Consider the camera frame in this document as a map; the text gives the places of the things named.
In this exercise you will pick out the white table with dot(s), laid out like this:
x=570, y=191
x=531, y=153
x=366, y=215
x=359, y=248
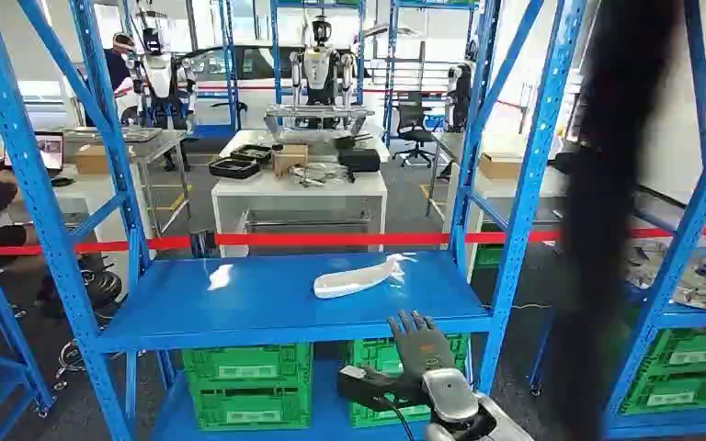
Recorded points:
x=298, y=204

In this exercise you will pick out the white curved plastic part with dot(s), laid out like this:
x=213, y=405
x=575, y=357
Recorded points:
x=353, y=281

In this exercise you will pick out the white and black humanoid robot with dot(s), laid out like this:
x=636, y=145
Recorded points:
x=461, y=91
x=321, y=73
x=159, y=76

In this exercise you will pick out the white car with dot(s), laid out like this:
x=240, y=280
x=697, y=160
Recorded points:
x=255, y=61

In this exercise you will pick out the pile of metal parts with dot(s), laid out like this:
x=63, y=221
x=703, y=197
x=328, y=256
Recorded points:
x=319, y=173

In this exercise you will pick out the black office chair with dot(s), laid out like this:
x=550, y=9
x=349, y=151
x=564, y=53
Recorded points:
x=413, y=122

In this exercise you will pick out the silver metal frame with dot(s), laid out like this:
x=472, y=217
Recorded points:
x=319, y=112

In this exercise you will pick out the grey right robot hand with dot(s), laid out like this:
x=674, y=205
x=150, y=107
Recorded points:
x=420, y=347

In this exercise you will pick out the open laptop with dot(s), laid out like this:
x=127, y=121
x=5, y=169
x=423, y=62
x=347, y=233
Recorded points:
x=48, y=151

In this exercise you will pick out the dark barrier post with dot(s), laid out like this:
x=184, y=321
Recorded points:
x=202, y=245

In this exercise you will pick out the cardboard box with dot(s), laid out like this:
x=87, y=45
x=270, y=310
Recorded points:
x=88, y=159
x=500, y=166
x=289, y=159

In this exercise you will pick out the black stool with chrome base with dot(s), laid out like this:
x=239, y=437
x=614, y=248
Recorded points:
x=102, y=291

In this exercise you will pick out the pale table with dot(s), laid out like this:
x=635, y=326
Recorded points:
x=499, y=185

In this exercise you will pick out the black case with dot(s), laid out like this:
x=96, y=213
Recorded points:
x=359, y=159

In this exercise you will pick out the steel bench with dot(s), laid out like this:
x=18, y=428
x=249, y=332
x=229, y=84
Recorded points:
x=152, y=143

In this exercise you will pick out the black computer mouse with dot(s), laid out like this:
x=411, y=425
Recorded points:
x=62, y=181

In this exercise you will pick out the green plastic crate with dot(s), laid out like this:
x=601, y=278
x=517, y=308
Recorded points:
x=694, y=350
x=246, y=365
x=371, y=356
x=365, y=417
x=249, y=408
x=676, y=392
x=488, y=255

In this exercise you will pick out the standing person with headset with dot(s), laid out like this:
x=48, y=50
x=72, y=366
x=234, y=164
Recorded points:
x=115, y=73

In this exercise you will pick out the silver metal car part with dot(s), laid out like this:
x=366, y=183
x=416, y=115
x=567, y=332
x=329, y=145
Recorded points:
x=703, y=283

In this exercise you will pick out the black plastic tray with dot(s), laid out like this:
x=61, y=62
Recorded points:
x=234, y=168
x=252, y=153

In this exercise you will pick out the white desk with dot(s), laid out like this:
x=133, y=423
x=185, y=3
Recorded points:
x=85, y=195

